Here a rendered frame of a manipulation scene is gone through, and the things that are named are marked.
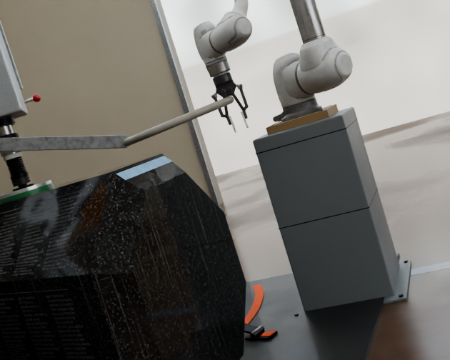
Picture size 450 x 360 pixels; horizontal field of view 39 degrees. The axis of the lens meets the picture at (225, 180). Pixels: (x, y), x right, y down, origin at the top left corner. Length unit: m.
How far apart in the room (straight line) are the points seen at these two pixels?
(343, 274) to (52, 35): 5.84
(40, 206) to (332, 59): 1.26
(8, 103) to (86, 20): 5.32
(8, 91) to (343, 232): 1.44
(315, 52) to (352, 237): 0.78
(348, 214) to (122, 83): 5.16
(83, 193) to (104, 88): 5.63
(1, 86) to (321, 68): 1.23
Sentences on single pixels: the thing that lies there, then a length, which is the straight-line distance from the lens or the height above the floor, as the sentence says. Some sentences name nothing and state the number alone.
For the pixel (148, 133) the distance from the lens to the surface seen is 2.37.
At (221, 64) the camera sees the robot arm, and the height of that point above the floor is 1.13.
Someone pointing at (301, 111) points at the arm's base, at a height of 0.85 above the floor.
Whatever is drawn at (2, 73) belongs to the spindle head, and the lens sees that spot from 2.49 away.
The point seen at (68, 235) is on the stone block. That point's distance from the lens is 2.01.
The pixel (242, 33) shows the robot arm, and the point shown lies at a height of 1.20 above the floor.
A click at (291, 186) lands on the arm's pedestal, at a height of 0.57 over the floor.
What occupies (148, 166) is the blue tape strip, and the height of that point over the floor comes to 0.85.
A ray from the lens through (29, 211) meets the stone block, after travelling 2.21.
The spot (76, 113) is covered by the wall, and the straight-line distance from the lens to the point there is 7.87.
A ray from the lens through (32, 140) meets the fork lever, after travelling 2.51.
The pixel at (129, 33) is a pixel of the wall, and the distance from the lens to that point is 7.48.
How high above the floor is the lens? 0.93
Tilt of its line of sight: 5 degrees down
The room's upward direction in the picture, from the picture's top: 17 degrees counter-clockwise
